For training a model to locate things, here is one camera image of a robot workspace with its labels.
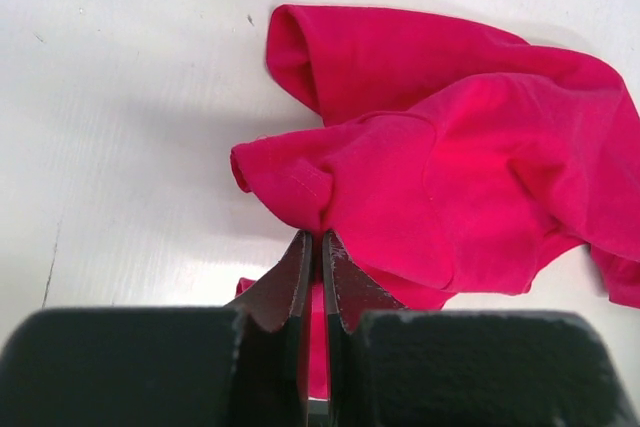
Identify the pink t shirt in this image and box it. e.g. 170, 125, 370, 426
229, 2, 640, 402

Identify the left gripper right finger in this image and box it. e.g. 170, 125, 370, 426
322, 231, 638, 426

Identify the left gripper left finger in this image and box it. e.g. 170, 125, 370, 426
1, 232, 312, 426

